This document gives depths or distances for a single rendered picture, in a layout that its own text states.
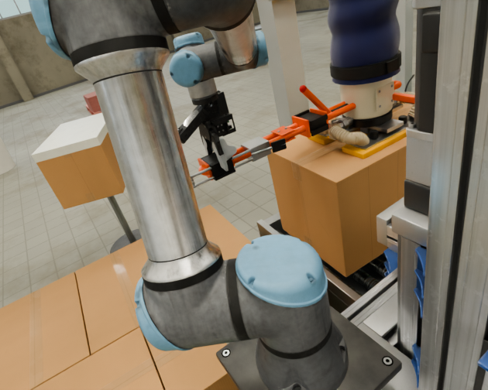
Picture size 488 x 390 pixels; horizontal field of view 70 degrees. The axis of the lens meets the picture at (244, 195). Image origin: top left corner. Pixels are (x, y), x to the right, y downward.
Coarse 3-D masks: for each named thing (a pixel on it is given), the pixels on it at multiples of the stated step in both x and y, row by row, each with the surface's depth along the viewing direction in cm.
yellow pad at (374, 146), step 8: (400, 120) 121; (408, 120) 123; (400, 128) 119; (368, 136) 119; (376, 136) 116; (384, 136) 117; (392, 136) 116; (400, 136) 116; (368, 144) 115; (376, 144) 114; (384, 144) 114; (352, 152) 115; (360, 152) 112; (368, 152) 112
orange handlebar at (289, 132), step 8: (392, 80) 127; (400, 96) 113; (408, 96) 111; (336, 104) 119; (352, 104) 117; (336, 112) 114; (344, 112) 116; (328, 120) 114; (280, 128) 111; (288, 128) 110; (296, 128) 110; (304, 128) 110; (264, 136) 110; (272, 136) 110; (280, 136) 107; (288, 136) 108; (240, 152) 106; (248, 152) 103; (240, 160) 103; (200, 168) 101
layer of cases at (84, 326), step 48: (240, 240) 169; (48, 288) 172; (96, 288) 163; (0, 336) 151; (48, 336) 144; (96, 336) 138; (144, 336) 137; (0, 384) 129; (48, 384) 124; (96, 384) 120; (144, 384) 116; (192, 384) 112
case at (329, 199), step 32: (288, 160) 124; (320, 160) 118; (352, 160) 113; (384, 160) 111; (288, 192) 134; (320, 192) 114; (352, 192) 109; (384, 192) 117; (288, 224) 148; (320, 224) 124; (352, 224) 115; (320, 256) 134; (352, 256) 121
